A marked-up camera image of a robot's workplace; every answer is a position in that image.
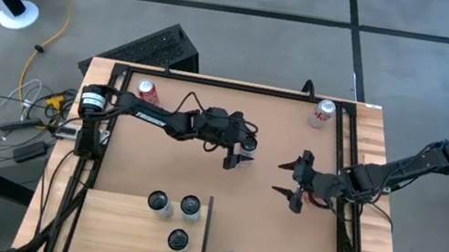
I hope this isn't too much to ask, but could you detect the red Coca-Cola can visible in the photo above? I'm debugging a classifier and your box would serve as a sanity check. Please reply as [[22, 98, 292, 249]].
[[134, 78, 163, 107]]

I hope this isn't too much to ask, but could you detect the light wooden shelf board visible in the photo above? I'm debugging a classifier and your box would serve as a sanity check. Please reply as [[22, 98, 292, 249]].
[[67, 183, 212, 252]]

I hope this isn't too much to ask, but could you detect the white Celsius Peach Vibe can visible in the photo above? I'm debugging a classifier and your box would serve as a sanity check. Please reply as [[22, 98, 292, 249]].
[[144, 188, 176, 220]]

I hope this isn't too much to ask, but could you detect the yellow hanging power cable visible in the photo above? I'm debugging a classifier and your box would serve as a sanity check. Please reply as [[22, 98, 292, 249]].
[[1, 0, 76, 110]]

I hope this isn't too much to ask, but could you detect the white Celsius Arctic Vibe can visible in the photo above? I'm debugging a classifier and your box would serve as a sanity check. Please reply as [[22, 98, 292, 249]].
[[164, 226, 193, 252], [177, 192, 204, 224]]

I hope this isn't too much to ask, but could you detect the yellow plug connector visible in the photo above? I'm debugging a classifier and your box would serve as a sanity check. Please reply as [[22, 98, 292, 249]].
[[45, 92, 67, 111]]

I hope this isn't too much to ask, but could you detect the black power adapter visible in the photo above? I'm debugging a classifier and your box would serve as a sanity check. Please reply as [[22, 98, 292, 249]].
[[0, 111, 46, 141]]

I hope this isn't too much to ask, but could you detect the black power brick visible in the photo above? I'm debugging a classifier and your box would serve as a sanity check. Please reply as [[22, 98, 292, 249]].
[[12, 138, 49, 167]]

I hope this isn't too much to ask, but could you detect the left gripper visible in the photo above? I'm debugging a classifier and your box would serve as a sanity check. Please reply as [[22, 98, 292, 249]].
[[190, 103, 264, 175]]

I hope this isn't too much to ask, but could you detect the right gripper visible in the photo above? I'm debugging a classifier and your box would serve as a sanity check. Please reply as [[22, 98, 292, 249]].
[[267, 145, 348, 221]]

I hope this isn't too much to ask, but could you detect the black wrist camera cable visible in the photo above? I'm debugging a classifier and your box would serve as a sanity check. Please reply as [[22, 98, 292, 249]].
[[174, 89, 213, 121]]

